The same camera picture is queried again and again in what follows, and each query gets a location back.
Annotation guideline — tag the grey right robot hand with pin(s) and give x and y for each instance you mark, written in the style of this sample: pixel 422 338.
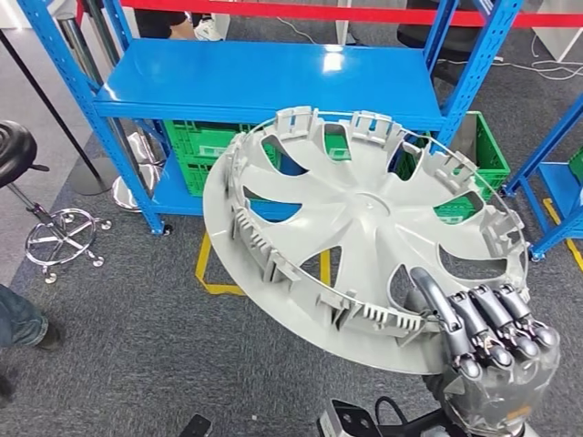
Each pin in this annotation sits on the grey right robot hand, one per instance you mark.
pixel 501 386

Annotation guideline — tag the grey plastic wheel cover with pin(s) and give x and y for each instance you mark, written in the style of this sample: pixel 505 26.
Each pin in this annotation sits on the grey plastic wheel cover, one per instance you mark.
pixel 364 229

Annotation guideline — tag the blue metal shelf rack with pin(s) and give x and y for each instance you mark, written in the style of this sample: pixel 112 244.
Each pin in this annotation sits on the blue metal shelf rack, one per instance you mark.
pixel 251 78
pixel 560 187

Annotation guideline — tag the yellow floor tape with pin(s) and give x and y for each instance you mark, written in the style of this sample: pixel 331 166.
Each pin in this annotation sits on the yellow floor tape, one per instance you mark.
pixel 202 265
pixel 553 217

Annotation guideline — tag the green crate with grey liner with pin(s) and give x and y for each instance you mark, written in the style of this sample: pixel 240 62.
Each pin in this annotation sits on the green crate with grey liner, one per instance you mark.
pixel 489 157

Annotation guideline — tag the white cabinet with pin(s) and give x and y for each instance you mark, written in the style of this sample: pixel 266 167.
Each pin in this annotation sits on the white cabinet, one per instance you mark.
pixel 560 39

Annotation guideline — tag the black office chair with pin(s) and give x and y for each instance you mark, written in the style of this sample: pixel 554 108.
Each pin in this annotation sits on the black office chair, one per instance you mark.
pixel 410 36

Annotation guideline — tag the small black flat object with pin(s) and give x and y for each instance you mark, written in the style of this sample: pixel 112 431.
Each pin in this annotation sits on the small black flat object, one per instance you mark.
pixel 195 427

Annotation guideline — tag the red barrier belt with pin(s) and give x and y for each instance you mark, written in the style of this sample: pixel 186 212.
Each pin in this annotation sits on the red barrier belt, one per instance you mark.
pixel 364 13

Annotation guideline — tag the person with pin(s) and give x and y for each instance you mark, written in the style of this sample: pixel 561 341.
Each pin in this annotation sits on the person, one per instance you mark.
pixel 18 320
pixel 159 24

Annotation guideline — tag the black stool chrome base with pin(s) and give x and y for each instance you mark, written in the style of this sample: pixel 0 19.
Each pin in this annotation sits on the black stool chrome base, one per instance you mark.
pixel 18 151

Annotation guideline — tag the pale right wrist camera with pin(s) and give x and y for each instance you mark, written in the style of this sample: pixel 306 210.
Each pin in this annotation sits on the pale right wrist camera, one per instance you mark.
pixel 346 422

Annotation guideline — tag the chrome stanchion post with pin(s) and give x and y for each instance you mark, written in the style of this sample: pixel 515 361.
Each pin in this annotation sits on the chrome stanchion post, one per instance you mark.
pixel 146 148
pixel 137 193

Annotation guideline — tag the thin black stanchion post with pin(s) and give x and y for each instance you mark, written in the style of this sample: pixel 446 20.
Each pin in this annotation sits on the thin black stanchion post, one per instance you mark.
pixel 93 178

